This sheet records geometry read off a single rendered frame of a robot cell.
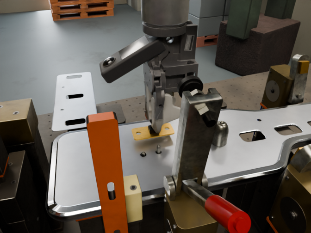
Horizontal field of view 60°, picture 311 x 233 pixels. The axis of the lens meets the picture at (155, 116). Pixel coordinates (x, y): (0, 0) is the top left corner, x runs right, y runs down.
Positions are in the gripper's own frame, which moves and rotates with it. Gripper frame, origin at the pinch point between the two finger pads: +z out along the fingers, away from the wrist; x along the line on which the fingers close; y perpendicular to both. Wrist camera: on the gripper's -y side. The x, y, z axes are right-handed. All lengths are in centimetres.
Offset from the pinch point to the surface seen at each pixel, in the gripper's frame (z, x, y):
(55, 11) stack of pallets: 83, 516, -59
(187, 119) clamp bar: -16.3, -22.1, -1.8
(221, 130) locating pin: -0.8, -6.1, 12.0
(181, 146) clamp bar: -12.0, -21.1, -1.9
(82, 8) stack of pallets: 82, 523, -10
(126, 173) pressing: 3.0, -8.8, -7.0
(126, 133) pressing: 3.0, 2.5, -5.1
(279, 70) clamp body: -1.5, 13.8, 38.6
